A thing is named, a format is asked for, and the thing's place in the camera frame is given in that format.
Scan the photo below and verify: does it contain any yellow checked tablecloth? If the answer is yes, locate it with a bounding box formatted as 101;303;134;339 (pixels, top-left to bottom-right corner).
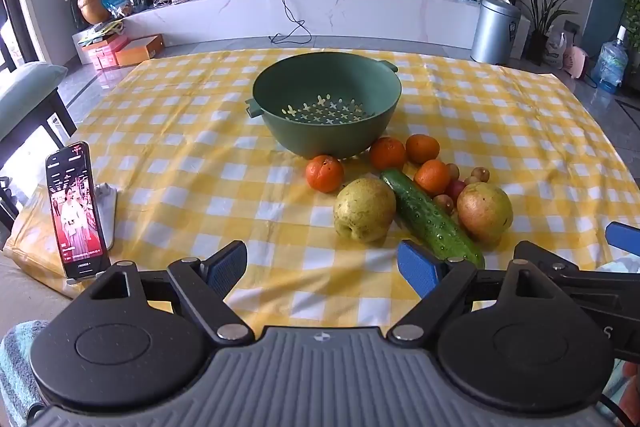
2;49;640;328

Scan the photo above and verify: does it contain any blue water bottle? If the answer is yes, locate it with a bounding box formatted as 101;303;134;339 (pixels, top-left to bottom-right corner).
591;26;630;95

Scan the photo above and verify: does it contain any black smartphone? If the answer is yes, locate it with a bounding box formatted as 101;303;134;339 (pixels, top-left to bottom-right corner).
46;142;108;280

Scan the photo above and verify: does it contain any green colander bowl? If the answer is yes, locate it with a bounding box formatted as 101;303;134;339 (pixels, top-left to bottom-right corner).
245;52;402;160

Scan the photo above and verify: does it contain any light green seat cushion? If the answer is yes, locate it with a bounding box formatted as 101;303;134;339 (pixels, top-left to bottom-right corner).
0;62;68;140

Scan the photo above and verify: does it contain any white marble television cabinet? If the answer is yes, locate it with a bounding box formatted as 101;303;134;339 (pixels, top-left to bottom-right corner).
72;0;531;58

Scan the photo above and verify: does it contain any yellow-green pear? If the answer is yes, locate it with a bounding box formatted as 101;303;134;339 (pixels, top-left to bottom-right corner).
333;177;397;244

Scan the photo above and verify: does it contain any blue snack bag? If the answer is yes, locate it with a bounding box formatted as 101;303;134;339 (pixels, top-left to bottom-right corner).
100;0;133;18

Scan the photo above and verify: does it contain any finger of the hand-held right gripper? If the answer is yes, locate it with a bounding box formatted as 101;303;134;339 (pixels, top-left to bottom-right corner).
514;241;640;303
604;221;640;258

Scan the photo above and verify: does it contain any silver trash can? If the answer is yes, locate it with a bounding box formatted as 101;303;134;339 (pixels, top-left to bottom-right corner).
470;0;522;65

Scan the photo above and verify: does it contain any pink shoebox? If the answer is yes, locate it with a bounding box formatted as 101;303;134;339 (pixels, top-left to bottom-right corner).
81;36;128;70

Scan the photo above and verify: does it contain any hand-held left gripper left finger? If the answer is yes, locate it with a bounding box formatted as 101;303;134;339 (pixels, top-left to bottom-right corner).
87;241;255;344

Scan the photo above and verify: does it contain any white plastic bag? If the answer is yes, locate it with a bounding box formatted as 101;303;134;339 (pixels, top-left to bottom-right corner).
545;29;568;68

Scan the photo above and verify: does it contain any black power cable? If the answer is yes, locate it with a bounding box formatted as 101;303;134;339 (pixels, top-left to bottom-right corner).
270;0;313;44

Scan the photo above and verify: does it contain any orange shoebox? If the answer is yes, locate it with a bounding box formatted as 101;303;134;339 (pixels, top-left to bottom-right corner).
115;34;165;66

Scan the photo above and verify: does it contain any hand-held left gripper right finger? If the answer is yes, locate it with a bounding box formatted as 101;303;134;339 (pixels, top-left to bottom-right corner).
386;241;553;344

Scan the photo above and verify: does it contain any person's right hand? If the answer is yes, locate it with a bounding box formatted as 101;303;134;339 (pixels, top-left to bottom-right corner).
620;359;640;413

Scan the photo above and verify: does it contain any black chair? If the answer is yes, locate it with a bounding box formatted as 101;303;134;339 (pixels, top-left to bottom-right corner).
0;89;78;158

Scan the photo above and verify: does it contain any striped teal towel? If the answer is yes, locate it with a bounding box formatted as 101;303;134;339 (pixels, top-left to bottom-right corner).
0;319;51;427

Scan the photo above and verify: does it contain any green cucumber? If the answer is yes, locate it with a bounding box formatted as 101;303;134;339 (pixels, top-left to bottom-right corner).
379;168;486;269

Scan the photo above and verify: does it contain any orange tangerine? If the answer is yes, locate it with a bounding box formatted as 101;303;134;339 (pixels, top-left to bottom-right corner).
306;155;346;194
414;159;452;196
369;137;407;172
405;134;441;165

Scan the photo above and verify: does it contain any golden round vase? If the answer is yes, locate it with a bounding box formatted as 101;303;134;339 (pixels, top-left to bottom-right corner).
79;0;113;25

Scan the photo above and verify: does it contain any reddish yellow pear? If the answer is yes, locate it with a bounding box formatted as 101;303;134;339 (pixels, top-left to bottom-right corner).
456;183;515;244

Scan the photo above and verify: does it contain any long-leaf potted plant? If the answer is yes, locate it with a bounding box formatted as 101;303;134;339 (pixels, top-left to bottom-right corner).
510;0;591;65

